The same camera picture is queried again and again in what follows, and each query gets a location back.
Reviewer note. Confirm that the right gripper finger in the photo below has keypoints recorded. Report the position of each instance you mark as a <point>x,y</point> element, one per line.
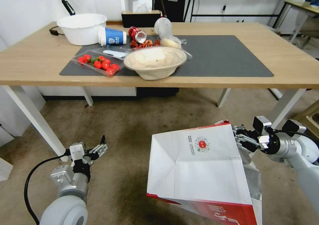
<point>243,130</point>
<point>245,140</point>

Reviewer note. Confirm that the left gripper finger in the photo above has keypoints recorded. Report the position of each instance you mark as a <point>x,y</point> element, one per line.
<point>101,153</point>
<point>99,146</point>

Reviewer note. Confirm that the red white food delivery bag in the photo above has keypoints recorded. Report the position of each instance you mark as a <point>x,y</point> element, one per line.
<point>197,170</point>

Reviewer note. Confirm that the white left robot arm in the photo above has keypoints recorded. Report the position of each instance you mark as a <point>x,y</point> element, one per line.
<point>67,205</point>

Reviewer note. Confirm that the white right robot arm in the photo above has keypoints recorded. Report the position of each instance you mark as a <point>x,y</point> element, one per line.
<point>302,157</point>

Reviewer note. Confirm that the dried red food scraps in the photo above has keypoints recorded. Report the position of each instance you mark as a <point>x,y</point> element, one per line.
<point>145,43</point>

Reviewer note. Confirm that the clear bag with bun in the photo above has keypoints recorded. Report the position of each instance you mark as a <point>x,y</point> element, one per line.
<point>172,42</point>

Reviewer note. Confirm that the white table leg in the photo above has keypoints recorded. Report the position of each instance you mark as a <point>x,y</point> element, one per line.
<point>223,98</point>
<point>35,118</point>
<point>87,96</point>
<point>289,108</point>

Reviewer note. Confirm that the light wooden furniture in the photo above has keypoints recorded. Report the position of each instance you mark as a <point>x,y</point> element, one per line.
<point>307,118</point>

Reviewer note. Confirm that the red cherry tomato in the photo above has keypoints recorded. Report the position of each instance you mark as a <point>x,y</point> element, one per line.
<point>109,72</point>
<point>101,58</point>
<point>115,67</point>
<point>107,61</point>
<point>81,60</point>
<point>97,64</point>
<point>87,57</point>
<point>105,65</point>

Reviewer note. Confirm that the white box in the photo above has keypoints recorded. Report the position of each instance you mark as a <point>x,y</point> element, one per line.
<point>5,169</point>

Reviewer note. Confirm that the grey desk mat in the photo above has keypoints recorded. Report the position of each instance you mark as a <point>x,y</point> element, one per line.
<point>224,55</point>

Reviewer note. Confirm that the clear plastic tomato tray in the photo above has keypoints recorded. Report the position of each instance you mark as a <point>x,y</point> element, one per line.
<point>82,65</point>

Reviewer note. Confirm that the white plastic spoon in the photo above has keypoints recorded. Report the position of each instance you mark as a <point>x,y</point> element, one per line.
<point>114,53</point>

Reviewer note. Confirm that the beige paper bowl with lid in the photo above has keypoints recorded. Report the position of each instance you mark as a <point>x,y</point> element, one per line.
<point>154,60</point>

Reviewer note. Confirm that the blue white paper cup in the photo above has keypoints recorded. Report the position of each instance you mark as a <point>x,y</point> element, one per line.
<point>114,37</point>

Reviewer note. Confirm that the crushed red drink can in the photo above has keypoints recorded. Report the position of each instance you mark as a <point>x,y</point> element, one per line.
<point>138,34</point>

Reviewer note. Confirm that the white plastic basin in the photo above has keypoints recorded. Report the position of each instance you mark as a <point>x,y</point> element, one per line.
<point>79,27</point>

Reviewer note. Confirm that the clear plastic cup with lid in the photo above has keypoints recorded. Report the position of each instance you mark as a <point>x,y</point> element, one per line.
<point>163,27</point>

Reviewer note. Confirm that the pale side table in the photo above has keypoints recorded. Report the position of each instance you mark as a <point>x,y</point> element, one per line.
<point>302,13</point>

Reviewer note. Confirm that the black tissue box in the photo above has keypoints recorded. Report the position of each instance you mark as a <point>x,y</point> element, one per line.
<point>140,19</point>

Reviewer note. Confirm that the black cabinet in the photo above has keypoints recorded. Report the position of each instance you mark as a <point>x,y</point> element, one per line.
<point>174,1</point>

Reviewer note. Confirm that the white tissue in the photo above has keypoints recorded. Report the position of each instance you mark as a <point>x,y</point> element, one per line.
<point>142,5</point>

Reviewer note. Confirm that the black tripod leg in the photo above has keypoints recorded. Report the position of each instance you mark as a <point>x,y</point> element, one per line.
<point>64,2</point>

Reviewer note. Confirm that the brown wooden stick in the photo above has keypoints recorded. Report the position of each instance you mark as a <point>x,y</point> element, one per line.
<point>162,3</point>

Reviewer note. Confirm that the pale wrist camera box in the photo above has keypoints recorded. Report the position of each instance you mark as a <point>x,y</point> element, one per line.
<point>77,151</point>
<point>261,124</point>

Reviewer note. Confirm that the black metal frame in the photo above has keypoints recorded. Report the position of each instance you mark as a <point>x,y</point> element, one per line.
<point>236,15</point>

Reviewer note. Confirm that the black wall plug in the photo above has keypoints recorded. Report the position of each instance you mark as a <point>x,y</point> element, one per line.
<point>224,8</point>

